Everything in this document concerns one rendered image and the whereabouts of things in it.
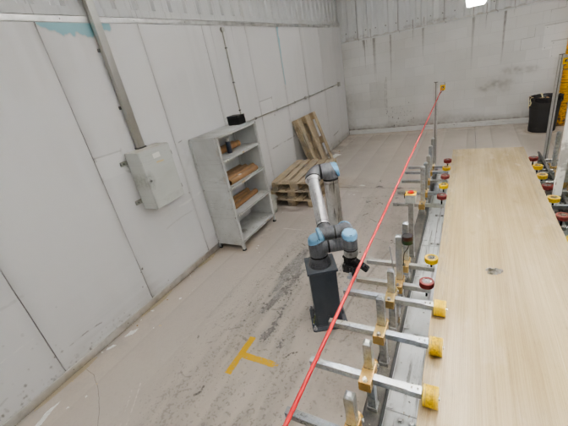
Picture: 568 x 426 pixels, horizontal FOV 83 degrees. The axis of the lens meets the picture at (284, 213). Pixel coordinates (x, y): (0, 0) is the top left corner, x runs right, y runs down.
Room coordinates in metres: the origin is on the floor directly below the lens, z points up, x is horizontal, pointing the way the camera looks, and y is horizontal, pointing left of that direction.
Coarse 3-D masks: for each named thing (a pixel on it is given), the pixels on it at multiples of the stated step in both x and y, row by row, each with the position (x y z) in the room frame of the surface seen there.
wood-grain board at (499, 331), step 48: (480, 192) 2.46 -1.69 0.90; (528, 192) 2.30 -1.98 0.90; (480, 240) 1.77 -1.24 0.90; (528, 240) 1.67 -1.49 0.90; (480, 288) 1.34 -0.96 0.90; (528, 288) 1.27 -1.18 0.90; (480, 336) 1.04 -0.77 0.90; (528, 336) 1.00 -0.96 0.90; (432, 384) 0.87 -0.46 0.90; (480, 384) 0.83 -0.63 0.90; (528, 384) 0.79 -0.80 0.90
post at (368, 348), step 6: (366, 342) 0.94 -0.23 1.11; (372, 342) 0.95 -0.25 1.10; (366, 348) 0.94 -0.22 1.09; (372, 348) 0.94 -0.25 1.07; (366, 354) 0.94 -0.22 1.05; (372, 354) 0.94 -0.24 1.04; (366, 360) 0.94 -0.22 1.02; (372, 360) 0.93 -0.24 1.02; (366, 366) 0.94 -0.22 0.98; (372, 366) 0.93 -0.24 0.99; (372, 390) 0.93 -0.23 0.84; (372, 396) 0.93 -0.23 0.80; (372, 402) 0.93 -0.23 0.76
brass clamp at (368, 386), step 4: (376, 360) 0.97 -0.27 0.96; (376, 364) 0.95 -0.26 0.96; (364, 368) 0.94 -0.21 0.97; (376, 368) 0.95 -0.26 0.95; (364, 372) 0.92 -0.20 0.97; (368, 372) 0.92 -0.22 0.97; (372, 372) 0.92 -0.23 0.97; (376, 372) 0.95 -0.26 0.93; (360, 376) 0.91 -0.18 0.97; (368, 376) 0.90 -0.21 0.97; (372, 376) 0.90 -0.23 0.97; (360, 380) 0.89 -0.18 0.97; (368, 380) 0.88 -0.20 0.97; (372, 380) 0.89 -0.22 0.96; (360, 384) 0.88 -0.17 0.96; (364, 384) 0.87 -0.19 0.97; (368, 384) 0.87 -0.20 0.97; (372, 384) 0.88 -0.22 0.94; (360, 388) 0.88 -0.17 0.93; (364, 388) 0.87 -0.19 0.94; (368, 388) 0.87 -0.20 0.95; (372, 388) 0.88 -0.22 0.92
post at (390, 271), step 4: (388, 268) 1.39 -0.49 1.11; (392, 268) 1.38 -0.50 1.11; (388, 272) 1.37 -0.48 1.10; (392, 272) 1.36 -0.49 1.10; (388, 276) 1.37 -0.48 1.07; (392, 276) 1.36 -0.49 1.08; (388, 280) 1.37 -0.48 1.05; (392, 280) 1.36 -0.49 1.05; (388, 284) 1.37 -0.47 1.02; (392, 284) 1.36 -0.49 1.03; (388, 288) 1.37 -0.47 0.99; (392, 288) 1.36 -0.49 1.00; (392, 312) 1.36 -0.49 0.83; (392, 316) 1.36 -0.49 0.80; (392, 320) 1.36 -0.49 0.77; (392, 324) 1.36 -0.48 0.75; (396, 324) 1.38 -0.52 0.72
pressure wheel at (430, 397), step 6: (426, 384) 0.82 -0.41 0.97; (426, 390) 0.79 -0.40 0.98; (432, 390) 0.79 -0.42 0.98; (438, 390) 0.78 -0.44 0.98; (426, 396) 0.77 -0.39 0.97; (432, 396) 0.77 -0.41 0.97; (438, 396) 0.76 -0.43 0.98; (426, 402) 0.76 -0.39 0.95; (432, 402) 0.76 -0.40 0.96; (438, 402) 0.75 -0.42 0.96; (432, 408) 0.76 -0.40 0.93
